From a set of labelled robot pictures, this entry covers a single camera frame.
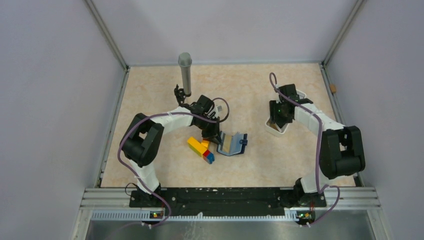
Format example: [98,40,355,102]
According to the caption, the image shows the gold striped credit card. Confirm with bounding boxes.
[218,133,233,156]

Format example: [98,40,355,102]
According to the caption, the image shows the white card tray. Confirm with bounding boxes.
[265,90,307,137]

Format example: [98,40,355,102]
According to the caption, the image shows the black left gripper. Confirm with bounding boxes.
[194,115,222,145]

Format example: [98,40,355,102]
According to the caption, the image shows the grey microphone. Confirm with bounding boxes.
[177,52,193,97]

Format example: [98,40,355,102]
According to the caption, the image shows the yellow green toy brick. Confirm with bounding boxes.
[187,137,208,157]

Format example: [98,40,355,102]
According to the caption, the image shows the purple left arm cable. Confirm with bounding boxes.
[118,97,230,228]

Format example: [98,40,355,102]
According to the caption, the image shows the red yellow toy brick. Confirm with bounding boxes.
[201,139,211,149]

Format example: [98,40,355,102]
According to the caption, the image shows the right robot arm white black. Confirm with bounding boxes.
[269,84,366,206]

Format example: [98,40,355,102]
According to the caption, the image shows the red blue toy brick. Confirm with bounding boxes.
[202,150,215,164]

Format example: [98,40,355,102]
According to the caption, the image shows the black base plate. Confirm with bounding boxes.
[129,187,327,217]

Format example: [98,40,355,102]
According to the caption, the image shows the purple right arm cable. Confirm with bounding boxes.
[268,72,341,221]

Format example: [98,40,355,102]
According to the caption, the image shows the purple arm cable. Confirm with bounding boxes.
[268,72,341,221]
[118,97,230,228]

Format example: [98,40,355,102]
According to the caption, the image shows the aluminium frame rail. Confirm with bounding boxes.
[319,0,367,124]
[84,0,130,188]

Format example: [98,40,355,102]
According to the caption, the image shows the aluminium frame rail left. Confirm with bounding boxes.
[84,0,130,188]

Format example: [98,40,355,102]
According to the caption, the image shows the dark blue card holder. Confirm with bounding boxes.
[216,131,248,157]

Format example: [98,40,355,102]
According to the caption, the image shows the small brown cork piece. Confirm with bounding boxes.
[329,84,337,94]

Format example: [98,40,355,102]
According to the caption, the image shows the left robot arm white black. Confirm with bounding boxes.
[117,95,222,207]

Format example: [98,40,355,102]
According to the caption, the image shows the aluminium frame rail right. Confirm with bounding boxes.
[319,0,367,124]

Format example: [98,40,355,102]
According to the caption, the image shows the black mini tripod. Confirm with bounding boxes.
[173,84,191,110]

